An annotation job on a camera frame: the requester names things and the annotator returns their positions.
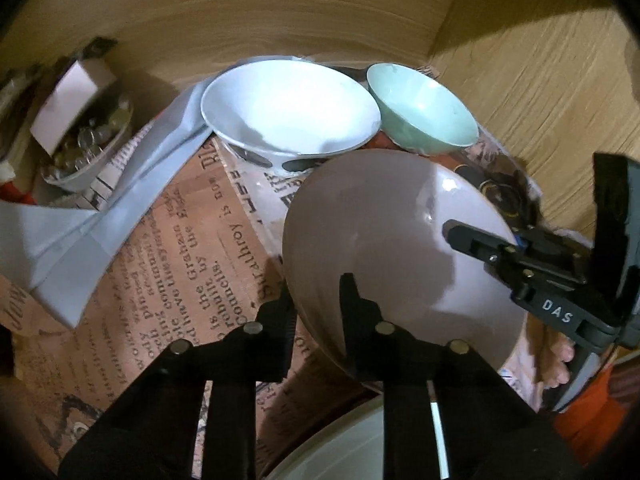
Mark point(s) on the orange garment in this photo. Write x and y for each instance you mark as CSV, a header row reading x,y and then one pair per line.
x,y
595,425

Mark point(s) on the person's right hand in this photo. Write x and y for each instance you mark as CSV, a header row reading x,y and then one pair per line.
x,y
557,362

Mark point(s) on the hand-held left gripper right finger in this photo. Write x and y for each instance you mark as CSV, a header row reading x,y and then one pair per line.
x,y
352,320

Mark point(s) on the mint green bowl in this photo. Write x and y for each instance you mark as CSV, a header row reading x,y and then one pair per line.
x,y
420,110

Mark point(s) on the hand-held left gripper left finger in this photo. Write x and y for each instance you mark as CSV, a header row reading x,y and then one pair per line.
x,y
277,325

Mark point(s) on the pale grey bowl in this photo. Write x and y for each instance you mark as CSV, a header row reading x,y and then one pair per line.
x,y
380,220

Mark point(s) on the small white box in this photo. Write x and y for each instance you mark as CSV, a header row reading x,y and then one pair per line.
x,y
70,95

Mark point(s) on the mint green plate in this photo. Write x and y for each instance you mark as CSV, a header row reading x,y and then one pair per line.
x,y
320,445

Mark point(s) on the small bowl of coins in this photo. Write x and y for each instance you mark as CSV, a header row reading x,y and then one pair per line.
x,y
90,160

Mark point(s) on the round wooden side panel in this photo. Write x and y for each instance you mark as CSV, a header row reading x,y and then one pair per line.
x,y
540,85

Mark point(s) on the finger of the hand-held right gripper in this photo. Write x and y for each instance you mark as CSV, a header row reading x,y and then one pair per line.
x,y
480,242

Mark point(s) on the newspaper print table cloth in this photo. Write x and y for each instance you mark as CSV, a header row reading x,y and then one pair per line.
x,y
175,260

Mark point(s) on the white bowl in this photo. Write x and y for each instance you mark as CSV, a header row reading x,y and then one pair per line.
x,y
290,105

